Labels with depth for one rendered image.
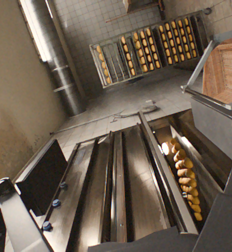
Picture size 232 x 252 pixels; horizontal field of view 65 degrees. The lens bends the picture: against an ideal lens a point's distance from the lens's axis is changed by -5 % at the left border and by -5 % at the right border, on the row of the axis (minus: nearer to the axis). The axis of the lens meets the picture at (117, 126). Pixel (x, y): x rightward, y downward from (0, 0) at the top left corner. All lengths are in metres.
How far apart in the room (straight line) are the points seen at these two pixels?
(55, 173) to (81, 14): 5.27
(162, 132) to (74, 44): 3.97
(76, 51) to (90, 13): 1.01
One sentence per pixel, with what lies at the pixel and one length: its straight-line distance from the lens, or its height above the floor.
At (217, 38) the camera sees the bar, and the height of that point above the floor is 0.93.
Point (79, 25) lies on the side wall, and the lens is 5.35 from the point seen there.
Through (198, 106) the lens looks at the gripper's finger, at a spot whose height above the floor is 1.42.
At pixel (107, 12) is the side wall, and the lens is 5.32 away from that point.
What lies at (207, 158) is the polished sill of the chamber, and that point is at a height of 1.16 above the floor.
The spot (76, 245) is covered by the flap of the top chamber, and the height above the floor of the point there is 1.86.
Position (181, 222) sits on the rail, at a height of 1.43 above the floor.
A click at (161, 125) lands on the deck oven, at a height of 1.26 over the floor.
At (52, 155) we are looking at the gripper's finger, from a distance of 0.17.
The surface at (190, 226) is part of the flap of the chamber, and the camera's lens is 0.61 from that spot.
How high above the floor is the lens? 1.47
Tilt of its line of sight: 6 degrees up
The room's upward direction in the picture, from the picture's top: 107 degrees counter-clockwise
